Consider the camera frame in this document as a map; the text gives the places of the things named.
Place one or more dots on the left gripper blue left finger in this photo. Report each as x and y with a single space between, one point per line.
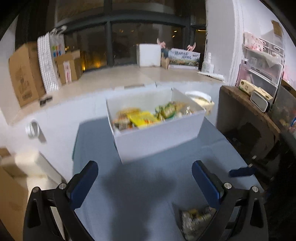
81 184

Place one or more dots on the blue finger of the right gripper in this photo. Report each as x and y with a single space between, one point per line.
241 172

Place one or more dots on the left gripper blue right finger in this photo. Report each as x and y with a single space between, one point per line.
209 183

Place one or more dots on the silver black snack packet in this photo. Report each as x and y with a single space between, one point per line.
195 221

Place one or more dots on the large green snack bag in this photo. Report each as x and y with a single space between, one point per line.
169 110

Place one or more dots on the yellow Kuromi popcorn bag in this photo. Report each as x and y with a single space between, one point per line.
143 119

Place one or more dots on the cartoon print snack bag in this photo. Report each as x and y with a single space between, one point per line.
122 122

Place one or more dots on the brown wooden side table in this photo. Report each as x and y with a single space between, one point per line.
235 109

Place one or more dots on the cream sofa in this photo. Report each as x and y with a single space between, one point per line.
37 171

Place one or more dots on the flat brown cardboard sheet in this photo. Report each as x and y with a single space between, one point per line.
13 197

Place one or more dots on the white framed mirror device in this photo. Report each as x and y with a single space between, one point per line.
260 102

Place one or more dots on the white tape roll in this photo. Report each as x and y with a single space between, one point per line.
33 129

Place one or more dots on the white open storage box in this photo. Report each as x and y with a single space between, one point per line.
137 143

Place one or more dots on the black scissors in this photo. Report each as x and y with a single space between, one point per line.
43 101

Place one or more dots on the rolled white paper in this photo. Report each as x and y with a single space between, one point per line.
212 75

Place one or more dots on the clear plastic drawer organizer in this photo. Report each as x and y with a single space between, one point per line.
263 69

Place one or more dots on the white spray bottle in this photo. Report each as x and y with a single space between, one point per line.
207 66

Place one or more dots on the small open cardboard box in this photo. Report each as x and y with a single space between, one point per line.
69 67

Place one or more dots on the landscape printed long box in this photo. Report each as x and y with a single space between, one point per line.
183 59

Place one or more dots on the pink floral pouch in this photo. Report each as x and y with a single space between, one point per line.
252 42

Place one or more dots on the large brown cardboard box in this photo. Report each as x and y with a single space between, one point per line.
25 74

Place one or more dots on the white dotted paper bag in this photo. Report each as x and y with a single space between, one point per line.
50 46

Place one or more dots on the white foam box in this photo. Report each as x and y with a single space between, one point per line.
148 55

